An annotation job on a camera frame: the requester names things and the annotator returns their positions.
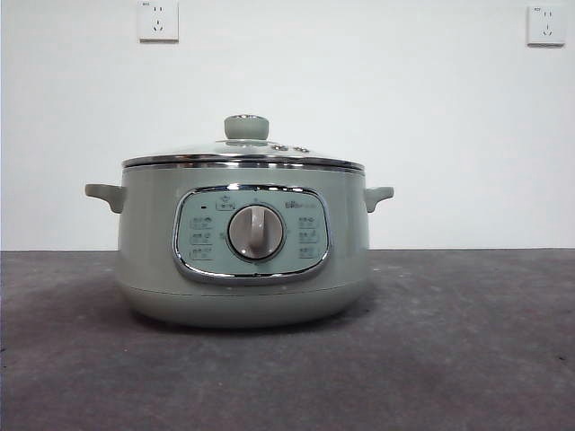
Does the glass lid with green knob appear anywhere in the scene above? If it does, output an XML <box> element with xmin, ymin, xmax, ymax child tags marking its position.
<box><xmin>121</xmin><ymin>114</ymin><xmax>366</xmax><ymax>172</ymax></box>

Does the pale green electric pot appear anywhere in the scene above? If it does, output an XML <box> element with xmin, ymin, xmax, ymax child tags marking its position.
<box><xmin>84</xmin><ymin>163</ymin><xmax>396</xmax><ymax>330</ymax></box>

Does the white wall socket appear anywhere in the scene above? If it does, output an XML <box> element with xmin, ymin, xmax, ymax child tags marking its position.
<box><xmin>137</xmin><ymin>0</ymin><xmax>180</xmax><ymax>44</ymax></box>
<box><xmin>526</xmin><ymin>4</ymin><xmax>567</xmax><ymax>48</ymax></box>

